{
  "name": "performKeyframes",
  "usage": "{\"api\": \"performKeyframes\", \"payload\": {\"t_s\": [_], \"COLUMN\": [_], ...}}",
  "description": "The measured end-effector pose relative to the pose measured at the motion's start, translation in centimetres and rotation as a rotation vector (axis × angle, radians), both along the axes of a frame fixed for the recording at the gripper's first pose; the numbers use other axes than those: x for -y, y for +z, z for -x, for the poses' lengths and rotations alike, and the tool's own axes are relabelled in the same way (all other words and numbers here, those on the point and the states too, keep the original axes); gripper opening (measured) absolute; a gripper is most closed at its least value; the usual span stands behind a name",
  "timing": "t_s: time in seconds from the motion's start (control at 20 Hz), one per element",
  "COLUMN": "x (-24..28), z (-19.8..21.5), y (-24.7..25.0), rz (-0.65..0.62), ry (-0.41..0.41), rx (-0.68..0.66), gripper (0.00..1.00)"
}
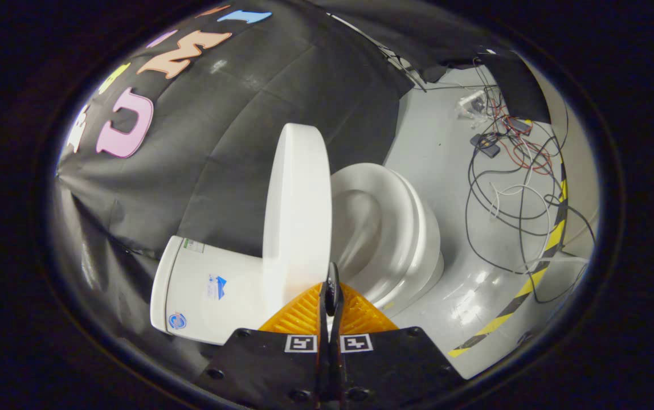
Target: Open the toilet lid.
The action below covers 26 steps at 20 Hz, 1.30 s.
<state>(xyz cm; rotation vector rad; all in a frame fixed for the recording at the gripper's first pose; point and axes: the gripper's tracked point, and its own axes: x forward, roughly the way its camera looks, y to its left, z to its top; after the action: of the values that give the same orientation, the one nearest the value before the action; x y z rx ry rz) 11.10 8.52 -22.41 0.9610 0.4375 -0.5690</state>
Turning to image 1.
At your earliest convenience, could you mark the white toilet bowl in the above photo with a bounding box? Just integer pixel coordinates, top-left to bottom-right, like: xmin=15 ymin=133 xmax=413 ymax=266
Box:
xmin=381 ymin=171 xmax=445 ymax=313

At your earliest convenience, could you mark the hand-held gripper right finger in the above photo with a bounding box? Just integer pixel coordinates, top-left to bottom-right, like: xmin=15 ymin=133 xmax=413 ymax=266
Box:
xmin=330 ymin=263 xmax=467 ymax=408

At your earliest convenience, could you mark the white toilet tank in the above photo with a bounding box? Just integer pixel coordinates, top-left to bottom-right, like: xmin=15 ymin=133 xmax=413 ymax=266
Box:
xmin=150 ymin=235 xmax=273 ymax=346

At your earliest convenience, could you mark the black backdrop cloth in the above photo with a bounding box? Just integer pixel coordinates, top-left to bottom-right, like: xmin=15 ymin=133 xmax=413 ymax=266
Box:
xmin=56 ymin=0 xmax=553 ymax=371

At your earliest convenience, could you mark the yellow black floor tape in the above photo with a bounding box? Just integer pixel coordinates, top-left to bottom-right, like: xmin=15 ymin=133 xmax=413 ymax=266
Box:
xmin=448 ymin=120 xmax=569 ymax=358

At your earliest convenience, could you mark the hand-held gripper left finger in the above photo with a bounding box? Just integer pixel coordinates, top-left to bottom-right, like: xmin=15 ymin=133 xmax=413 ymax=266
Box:
xmin=199 ymin=263 xmax=333 ymax=408

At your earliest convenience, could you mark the black power adapter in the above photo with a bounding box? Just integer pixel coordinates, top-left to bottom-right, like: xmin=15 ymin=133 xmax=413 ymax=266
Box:
xmin=470 ymin=133 xmax=502 ymax=159

